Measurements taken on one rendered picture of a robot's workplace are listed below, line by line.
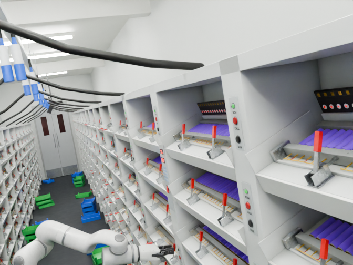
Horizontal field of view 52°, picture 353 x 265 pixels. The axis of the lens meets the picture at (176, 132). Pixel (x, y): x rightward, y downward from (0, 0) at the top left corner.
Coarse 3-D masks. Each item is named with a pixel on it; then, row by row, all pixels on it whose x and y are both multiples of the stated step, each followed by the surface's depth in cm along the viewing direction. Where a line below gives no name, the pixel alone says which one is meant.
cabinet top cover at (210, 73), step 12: (228, 60) 80; (192, 72) 102; (204, 72) 94; (216, 72) 87; (228, 72) 81; (156, 84) 140; (168, 84) 125; (180, 84) 113; (192, 84) 115; (204, 84) 141; (120, 96) 221; (132, 96) 187; (144, 96) 188
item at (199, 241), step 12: (192, 228) 149; (204, 228) 146; (180, 240) 148; (192, 240) 145; (204, 240) 141; (216, 240) 134; (192, 252) 137; (204, 252) 131; (216, 252) 129; (228, 252) 121; (240, 252) 119; (204, 264) 126; (216, 264) 122; (228, 264) 117; (240, 264) 112
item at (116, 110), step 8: (112, 104) 277; (120, 104) 278; (112, 112) 277; (120, 112) 279; (112, 120) 277; (120, 144) 280; (128, 144) 282; (120, 168) 282; (128, 168) 282; (128, 192) 283; (136, 240) 287
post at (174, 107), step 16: (160, 96) 143; (176, 96) 146; (192, 96) 148; (160, 112) 144; (176, 112) 146; (192, 112) 148; (160, 128) 146; (176, 160) 147; (176, 176) 147; (176, 208) 147; (176, 224) 150; (176, 240) 155
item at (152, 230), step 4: (152, 224) 217; (156, 224) 218; (160, 224) 217; (148, 228) 216; (152, 228) 217; (156, 228) 216; (148, 232) 216; (152, 232) 217; (156, 232) 216; (160, 232) 213; (152, 236) 214; (156, 236) 211; (160, 236) 209; (164, 236) 206; (152, 240) 210; (156, 240) 206; (156, 244) 202; (160, 244) 199; (164, 244) 197; (172, 244) 192; (164, 256) 185; (168, 256) 183; (172, 256) 181; (168, 260) 179; (172, 264) 174; (176, 264) 172
